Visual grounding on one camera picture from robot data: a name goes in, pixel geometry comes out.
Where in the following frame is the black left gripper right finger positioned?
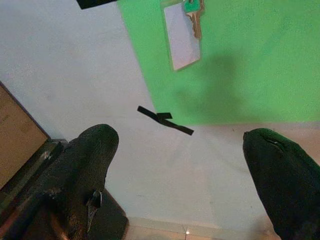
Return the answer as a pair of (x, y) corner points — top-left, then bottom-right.
(242, 128), (320, 240)

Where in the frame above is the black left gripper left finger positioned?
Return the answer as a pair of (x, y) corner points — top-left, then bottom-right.
(22, 124), (120, 240)

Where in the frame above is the brown cardboard box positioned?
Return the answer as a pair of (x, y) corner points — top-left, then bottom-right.
(0, 81), (51, 190)

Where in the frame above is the white key tag card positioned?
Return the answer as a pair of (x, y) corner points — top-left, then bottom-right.
(163, 1), (202, 72)

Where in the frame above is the green capped silver key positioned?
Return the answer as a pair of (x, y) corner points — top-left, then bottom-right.
(182, 0), (206, 40)

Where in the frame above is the green wall sheet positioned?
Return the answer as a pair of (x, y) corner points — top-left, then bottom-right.
(117, 0), (320, 126)

